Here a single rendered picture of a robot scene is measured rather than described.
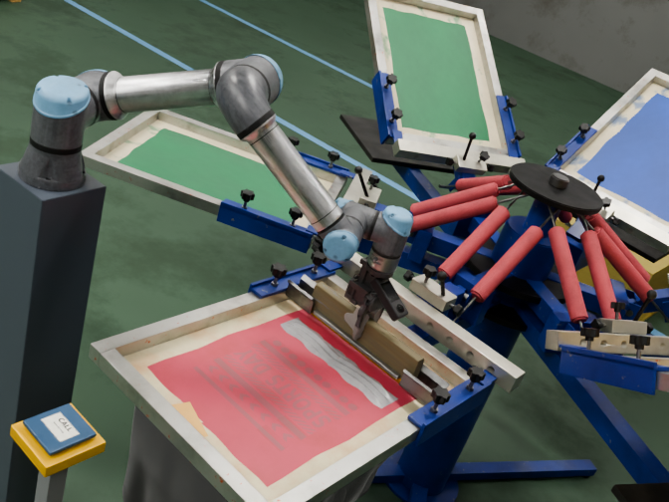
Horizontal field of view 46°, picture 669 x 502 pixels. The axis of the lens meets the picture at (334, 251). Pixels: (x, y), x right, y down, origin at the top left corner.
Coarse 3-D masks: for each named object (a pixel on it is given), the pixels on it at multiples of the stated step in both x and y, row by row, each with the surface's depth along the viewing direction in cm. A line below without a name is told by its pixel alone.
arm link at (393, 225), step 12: (384, 216) 184; (396, 216) 182; (408, 216) 184; (384, 228) 184; (396, 228) 183; (408, 228) 184; (372, 240) 187; (384, 240) 185; (396, 240) 184; (384, 252) 186; (396, 252) 186
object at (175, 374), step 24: (240, 336) 194; (264, 336) 197; (288, 336) 200; (336, 336) 206; (168, 360) 179; (192, 360) 181; (312, 360) 194; (168, 384) 172; (192, 384) 174; (216, 408) 170
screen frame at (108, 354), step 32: (192, 320) 189; (224, 320) 197; (384, 320) 213; (96, 352) 170; (128, 352) 176; (416, 352) 208; (128, 384) 164; (160, 416) 159; (192, 448) 153; (384, 448) 169; (224, 480) 149; (320, 480) 155
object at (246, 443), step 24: (360, 360) 200; (336, 384) 189; (384, 384) 194; (360, 408) 184; (384, 408) 186; (216, 432) 164; (240, 432) 166; (336, 432) 174; (240, 456) 160; (264, 456) 162; (288, 456) 164; (312, 456) 166; (264, 480) 156
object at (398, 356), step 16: (320, 288) 205; (320, 304) 206; (336, 304) 202; (336, 320) 203; (368, 320) 198; (368, 336) 197; (384, 336) 194; (384, 352) 195; (400, 352) 191; (400, 368) 192; (416, 368) 190
